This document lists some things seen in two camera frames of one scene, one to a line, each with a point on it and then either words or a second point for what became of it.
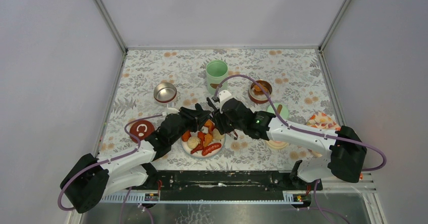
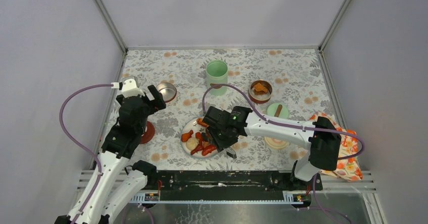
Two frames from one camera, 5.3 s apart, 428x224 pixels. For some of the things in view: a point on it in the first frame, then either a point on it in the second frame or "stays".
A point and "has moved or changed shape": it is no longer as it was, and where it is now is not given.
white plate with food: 205,142 stays
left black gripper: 195,117 to 146,100
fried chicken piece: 258,89 stays
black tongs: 232,133 has moved or changed shape
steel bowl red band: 165,92 stays
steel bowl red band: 257,95 stays
